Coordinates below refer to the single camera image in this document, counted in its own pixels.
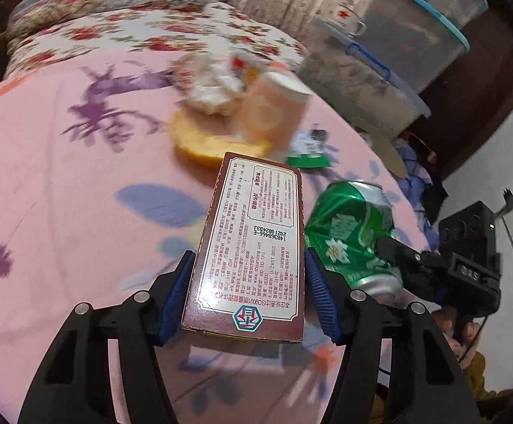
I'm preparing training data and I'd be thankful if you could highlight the clear storage bin teal lid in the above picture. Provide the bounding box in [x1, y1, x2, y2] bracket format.
[362, 0, 471, 94]

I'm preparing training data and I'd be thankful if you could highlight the dark wooden wardrobe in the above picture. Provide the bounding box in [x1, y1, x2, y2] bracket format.
[417, 0, 513, 179]

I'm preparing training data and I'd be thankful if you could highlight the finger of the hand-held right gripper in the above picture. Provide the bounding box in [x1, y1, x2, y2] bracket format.
[398, 269, 443, 306]
[377, 235, 449, 277]

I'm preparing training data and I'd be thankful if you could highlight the clear storage bin blue handle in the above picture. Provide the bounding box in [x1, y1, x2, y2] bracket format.
[298, 18, 432, 139]

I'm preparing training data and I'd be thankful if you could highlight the brown cardboard box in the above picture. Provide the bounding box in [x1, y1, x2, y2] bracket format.
[181, 152, 305, 343]

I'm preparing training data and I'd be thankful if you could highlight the white tissue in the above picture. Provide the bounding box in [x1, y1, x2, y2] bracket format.
[170, 52, 257, 118]

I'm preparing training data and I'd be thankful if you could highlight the person's right hand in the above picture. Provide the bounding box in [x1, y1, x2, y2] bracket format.
[434, 307, 482, 359]

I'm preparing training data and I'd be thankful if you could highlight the crushed green drink can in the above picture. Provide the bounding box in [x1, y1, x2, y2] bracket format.
[304, 179, 404, 301]

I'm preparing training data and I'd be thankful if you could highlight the white enamel mug red star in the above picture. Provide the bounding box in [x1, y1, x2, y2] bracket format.
[326, 2, 367, 39]

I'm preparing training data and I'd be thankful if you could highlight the pink printed blanket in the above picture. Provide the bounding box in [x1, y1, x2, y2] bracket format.
[0, 48, 434, 424]

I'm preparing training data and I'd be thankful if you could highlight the green snack packet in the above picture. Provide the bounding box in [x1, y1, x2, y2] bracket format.
[285, 129, 335, 169]

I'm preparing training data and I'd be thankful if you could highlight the white floral bed sheet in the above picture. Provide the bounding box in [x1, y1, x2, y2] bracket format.
[5, 2, 308, 81]

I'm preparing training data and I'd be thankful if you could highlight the orange paper cup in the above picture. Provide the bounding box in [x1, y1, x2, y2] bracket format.
[237, 71, 314, 160]

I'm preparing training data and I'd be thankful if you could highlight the pile of blue clothes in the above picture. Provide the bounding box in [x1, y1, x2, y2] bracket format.
[393, 135, 450, 227]

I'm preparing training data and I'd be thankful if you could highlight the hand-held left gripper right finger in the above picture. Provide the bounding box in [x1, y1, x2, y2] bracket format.
[304, 247, 482, 424]

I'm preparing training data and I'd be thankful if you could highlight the person's right forearm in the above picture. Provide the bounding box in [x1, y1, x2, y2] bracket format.
[457, 350, 511, 409]

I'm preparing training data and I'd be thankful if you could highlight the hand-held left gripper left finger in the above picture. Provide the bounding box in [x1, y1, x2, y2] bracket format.
[17, 250, 196, 424]

